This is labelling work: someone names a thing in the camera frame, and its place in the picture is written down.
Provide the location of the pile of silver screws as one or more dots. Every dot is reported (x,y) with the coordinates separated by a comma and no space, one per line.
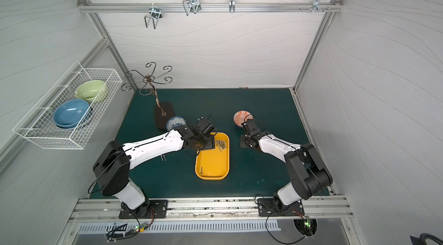
(221,145)

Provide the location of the white vented cable duct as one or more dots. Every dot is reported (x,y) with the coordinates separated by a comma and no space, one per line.
(184,226)

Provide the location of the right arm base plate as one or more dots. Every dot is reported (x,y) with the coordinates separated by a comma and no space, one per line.
(280,207)

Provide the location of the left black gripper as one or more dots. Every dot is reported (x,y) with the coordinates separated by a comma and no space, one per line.
(207,140)

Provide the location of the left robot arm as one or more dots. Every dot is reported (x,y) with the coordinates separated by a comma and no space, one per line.
(112,168)

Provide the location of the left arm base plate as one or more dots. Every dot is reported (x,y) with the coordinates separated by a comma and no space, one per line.
(152,209)

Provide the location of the small metal hook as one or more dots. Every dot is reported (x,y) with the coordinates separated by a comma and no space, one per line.
(231,6)

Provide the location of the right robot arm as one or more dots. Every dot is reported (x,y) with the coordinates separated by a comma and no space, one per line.
(307,171)

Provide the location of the metal hook bracket right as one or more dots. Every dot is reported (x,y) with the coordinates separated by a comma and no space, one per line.
(315,7)

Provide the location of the double prong metal hook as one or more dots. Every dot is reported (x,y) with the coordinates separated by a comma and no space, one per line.
(153,17)

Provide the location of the white wire basket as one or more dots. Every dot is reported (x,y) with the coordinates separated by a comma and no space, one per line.
(37,125)

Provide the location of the green mat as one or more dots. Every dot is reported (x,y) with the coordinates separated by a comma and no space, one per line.
(251,172)

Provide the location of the red white patterned bowl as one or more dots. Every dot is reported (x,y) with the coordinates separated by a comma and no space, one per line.
(241,117)

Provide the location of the aluminium cross rail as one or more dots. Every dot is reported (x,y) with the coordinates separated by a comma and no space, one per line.
(177,8)

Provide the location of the metal mug tree stand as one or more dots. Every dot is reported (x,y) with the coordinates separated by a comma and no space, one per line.
(163,111)

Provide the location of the blue ceramic plate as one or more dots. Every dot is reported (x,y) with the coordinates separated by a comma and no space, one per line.
(72,114)

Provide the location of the blue white floral bowl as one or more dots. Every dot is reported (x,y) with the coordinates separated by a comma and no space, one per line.
(175,121)

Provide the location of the yellow plastic storage box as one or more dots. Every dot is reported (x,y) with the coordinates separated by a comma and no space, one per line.
(214,165)

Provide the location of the aluminium front rail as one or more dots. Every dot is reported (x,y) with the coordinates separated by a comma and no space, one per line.
(222,208)

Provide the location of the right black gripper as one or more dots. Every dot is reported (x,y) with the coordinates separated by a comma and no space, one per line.
(248,140)

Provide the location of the looped metal hook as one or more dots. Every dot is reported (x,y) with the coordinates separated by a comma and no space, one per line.
(191,6)

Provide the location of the green ceramic bowl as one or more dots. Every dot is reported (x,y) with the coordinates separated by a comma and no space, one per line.
(92,91)

